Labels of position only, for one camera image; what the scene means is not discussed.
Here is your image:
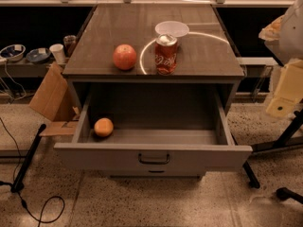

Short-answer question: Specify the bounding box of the black stand leg left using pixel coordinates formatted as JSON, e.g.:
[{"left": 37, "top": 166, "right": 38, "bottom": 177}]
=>
[{"left": 10, "top": 124, "right": 46, "bottom": 193}]

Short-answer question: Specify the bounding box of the orange fruit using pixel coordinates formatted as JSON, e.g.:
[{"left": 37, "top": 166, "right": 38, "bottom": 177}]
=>
[{"left": 94, "top": 118, "right": 114, "bottom": 137}]

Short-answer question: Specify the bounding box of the black stand leg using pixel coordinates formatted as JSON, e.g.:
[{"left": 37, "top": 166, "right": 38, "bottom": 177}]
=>
[
  {"left": 10, "top": 124, "right": 46, "bottom": 193},
  {"left": 243, "top": 109, "right": 303, "bottom": 189}
]

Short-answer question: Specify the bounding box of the white paper cup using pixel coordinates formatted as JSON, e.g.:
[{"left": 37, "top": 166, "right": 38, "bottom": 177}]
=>
[{"left": 49, "top": 44, "right": 66, "bottom": 64}]

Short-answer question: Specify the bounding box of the black drawer handle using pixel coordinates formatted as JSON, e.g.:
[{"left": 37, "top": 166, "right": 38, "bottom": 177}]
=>
[{"left": 138, "top": 153, "right": 170, "bottom": 166}]

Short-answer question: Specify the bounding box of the black stand leg right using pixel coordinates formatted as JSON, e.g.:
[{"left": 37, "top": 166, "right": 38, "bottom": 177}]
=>
[{"left": 243, "top": 109, "right": 303, "bottom": 189}]

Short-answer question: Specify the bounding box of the blue bowl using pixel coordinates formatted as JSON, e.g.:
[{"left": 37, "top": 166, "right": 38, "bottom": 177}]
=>
[{"left": 26, "top": 48, "right": 50, "bottom": 64}]

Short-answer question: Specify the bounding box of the red apple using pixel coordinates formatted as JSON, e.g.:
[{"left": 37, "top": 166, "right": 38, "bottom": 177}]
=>
[{"left": 113, "top": 44, "right": 136, "bottom": 70}]

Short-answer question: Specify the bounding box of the grey side shelf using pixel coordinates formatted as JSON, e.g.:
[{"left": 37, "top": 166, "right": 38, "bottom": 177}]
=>
[{"left": 0, "top": 59, "right": 55, "bottom": 78}]

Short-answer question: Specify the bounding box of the dark glass jar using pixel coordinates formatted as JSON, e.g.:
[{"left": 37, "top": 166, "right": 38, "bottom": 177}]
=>
[{"left": 63, "top": 35, "right": 77, "bottom": 57}]

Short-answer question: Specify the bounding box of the open grey top drawer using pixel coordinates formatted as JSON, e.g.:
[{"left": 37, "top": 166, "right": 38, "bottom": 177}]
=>
[{"left": 55, "top": 83, "right": 252, "bottom": 177}]

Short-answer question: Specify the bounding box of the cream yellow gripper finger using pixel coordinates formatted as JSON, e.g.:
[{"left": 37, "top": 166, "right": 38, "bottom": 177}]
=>
[{"left": 266, "top": 59, "right": 303, "bottom": 118}]

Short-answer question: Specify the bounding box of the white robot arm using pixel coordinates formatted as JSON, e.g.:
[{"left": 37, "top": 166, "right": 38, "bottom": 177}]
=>
[{"left": 265, "top": 0, "right": 303, "bottom": 117}]

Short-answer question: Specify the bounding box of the white bowl with contents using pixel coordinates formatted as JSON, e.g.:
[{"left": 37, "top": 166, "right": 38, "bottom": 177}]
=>
[{"left": 0, "top": 44, "right": 26, "bottom": 62}]

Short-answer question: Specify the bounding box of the white plastic bowl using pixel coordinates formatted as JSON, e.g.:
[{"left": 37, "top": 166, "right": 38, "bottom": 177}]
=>
[{"left": 155, "top": 21, "right": 189, "bottom": 38}]

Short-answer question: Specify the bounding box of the brown cardboard box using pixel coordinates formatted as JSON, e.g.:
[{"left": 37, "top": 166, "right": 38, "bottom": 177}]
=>
[{"left": 29, "top": 62, "right": 78, "bottom": 137}]

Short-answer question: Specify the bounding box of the red cola can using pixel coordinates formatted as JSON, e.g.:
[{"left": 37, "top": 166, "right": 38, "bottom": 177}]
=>
[{"left": 154, "top": 34, "right": 178, "bottom": 75}]

